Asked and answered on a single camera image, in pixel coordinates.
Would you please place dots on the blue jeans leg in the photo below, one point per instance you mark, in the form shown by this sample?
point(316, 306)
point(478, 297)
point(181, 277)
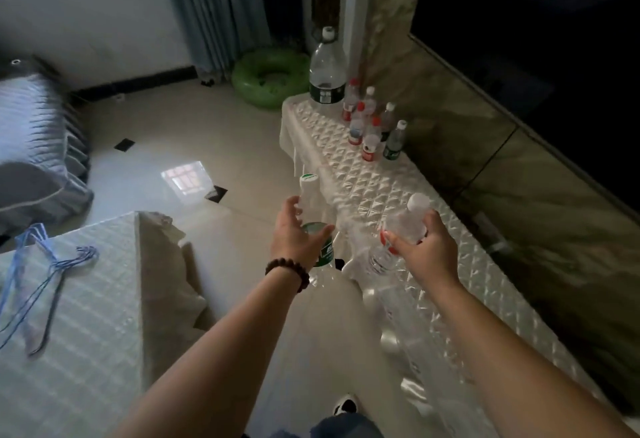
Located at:
point(340, 427)

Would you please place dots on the grey quilted bedding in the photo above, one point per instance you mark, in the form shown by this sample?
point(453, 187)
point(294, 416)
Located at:
point(35, 152)

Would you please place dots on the white and black shoe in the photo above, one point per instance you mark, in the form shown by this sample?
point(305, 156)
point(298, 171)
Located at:
point(345, 405)

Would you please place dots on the person's right hand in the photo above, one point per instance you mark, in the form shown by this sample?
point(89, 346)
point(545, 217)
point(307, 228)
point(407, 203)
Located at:
point(432, 255)

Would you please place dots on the person's left hand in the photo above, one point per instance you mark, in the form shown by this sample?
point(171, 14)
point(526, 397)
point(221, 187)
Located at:
point(292, 245)

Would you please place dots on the large clear water bottle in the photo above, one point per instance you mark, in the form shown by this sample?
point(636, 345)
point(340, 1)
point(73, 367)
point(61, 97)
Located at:
point(327, 65)

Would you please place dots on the beige bed sheet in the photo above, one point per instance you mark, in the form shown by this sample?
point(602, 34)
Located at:
point(165, 272)

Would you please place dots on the person's left thumb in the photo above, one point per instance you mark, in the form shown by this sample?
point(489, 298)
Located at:
point(320, 236)

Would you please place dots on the white quilted mattress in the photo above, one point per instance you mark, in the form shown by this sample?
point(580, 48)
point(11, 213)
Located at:
point(75, 352)

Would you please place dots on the red label plastic bottle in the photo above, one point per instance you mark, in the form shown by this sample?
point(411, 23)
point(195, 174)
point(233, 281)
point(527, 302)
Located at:
point(371, 145)
point(351, 100)
point(356, 127)
point(369, 98)
point(400, 227)

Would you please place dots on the clear embossed table cover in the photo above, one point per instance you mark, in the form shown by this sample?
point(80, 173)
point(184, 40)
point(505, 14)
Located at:
point(360, 177)

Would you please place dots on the person's right forearm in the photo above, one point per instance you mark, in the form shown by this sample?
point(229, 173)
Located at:
point(510, 362)

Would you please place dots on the person's right thumb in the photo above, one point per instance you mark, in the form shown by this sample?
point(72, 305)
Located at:
point(397, 242)

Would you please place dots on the person's left forearm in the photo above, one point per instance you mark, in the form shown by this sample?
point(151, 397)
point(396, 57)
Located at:
point(220, 367)

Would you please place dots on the black television screen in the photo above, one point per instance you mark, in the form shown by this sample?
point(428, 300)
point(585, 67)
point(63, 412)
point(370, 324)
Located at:
point(560, 37)

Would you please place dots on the small dark floor object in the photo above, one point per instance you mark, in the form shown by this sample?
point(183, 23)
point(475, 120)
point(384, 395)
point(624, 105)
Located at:
point(207, 81)

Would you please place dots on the grey-blue curtain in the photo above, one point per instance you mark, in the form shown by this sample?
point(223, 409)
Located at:
point(210, 12)

